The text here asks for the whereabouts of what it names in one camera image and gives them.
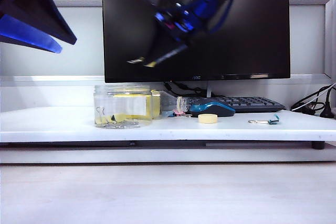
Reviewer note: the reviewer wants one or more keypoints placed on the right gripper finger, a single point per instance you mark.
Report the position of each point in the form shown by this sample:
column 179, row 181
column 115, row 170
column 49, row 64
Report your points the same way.
column 173, row 52
column 157, row 43

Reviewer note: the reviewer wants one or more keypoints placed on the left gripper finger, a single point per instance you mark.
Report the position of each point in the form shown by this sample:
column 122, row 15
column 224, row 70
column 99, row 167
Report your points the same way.
column 39, row 6
column 26, row 35

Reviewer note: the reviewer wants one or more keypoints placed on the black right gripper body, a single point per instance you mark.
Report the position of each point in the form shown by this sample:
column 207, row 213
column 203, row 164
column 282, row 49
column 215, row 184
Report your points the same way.
column 181, row 22

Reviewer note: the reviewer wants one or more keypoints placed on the yellow binder clip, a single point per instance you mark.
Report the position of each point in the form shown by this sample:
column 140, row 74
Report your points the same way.
column 119, row 117
column 99, row 120
column 152, row 64

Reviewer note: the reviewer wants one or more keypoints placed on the clear bottle with yellow label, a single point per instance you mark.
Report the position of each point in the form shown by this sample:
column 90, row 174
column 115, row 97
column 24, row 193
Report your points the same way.
column 168, row 102

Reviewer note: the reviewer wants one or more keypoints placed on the clear plastic jar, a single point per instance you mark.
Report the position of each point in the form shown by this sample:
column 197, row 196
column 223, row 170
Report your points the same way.
column 126, row 95

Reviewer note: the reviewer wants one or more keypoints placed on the pink binder clip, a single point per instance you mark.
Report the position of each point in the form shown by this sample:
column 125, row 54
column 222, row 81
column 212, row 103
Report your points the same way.
column 179, row 113

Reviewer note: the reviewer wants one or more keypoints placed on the black computer monitor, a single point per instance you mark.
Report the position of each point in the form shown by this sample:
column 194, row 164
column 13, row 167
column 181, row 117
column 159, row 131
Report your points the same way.
column 249, row 37

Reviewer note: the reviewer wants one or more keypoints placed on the blue and black mouse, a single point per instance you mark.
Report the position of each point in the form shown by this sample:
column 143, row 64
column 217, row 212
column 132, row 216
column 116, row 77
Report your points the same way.
column 218, row 110

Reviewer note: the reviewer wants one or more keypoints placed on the white raised desk board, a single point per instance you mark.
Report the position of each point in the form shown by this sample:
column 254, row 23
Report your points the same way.
column 157, row 132

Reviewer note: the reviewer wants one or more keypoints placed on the black computer keyboard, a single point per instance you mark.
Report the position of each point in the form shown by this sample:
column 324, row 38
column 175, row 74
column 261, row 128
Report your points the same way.
column 257, row 103

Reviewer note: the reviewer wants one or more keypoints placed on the teal binder clip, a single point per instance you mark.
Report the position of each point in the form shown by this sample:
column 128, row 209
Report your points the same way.
column 274, row 122

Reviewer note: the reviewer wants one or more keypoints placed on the black power plug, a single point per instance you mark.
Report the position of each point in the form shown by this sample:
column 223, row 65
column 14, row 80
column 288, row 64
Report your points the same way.
column 327, row 114

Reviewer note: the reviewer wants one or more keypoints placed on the black board foot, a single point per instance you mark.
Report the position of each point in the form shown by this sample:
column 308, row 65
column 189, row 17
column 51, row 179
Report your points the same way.
column 318, row 145

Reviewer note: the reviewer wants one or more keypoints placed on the aluminium partition frame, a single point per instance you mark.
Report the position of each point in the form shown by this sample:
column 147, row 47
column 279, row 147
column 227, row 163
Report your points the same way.
column 78, row 1

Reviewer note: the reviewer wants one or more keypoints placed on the silver monitor stand post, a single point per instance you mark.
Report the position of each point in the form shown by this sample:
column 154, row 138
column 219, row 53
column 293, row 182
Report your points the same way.
column 209, row 89

